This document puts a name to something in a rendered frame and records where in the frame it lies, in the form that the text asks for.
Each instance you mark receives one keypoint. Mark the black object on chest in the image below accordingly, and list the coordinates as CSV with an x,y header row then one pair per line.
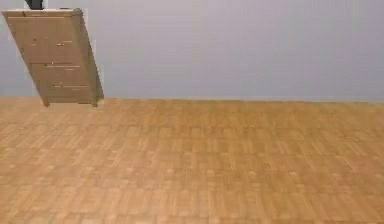
x,y
34,3

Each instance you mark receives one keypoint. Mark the light wooden chest of drawers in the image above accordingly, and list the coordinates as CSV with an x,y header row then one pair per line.
x,y
60,56

